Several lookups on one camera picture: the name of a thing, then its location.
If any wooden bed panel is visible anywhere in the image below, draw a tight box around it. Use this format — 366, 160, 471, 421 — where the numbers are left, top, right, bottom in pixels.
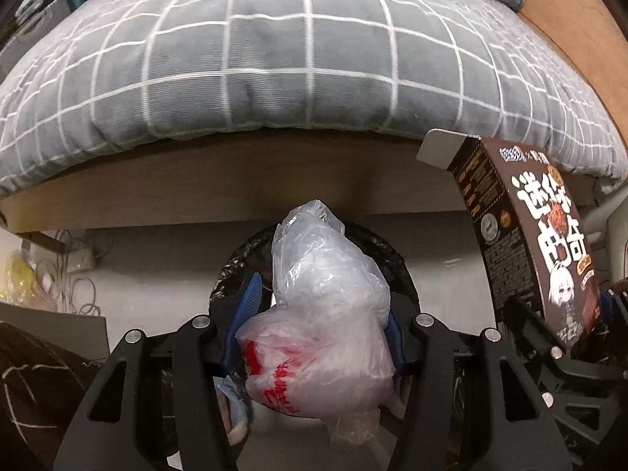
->
510, 0, 628, 123

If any light blue slipper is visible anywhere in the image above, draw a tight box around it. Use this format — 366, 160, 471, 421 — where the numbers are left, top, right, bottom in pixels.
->
213, 375, 253, 445

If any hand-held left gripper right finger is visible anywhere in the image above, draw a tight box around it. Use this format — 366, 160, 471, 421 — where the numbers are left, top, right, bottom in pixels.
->
385, 311, 572, 471

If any yellow plastic bag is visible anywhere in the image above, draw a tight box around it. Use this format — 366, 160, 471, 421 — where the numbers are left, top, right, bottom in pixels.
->
5, 250, 60, 312

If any dark checked cloth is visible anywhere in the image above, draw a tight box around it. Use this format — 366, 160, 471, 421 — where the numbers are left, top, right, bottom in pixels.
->
0, 321, 99, 471

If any white power strip with cables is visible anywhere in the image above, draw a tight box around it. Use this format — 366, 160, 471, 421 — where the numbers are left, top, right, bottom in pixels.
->
39, 228, 113, 317

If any wooden bed frame board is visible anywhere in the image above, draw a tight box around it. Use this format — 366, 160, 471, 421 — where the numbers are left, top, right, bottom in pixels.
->
0, 130, 597, 234

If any trash bin with black liner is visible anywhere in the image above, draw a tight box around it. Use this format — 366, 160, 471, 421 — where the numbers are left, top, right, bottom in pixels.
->
208, 223, 427, 471

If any clear red printed plastic bag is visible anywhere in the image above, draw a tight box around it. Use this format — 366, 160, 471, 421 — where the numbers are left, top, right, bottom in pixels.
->
234, 199, 398, 447

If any dark brown cookie box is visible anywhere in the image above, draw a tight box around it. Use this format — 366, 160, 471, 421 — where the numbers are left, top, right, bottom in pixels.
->
416, 128, 602, 349

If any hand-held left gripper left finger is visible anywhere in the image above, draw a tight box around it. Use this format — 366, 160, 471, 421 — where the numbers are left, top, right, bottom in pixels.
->
54, 272, 263, 471

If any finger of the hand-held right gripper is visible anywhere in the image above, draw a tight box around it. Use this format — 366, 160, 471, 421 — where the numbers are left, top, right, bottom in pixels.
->
503, 299, 565, 361
596, 282, 628, 334

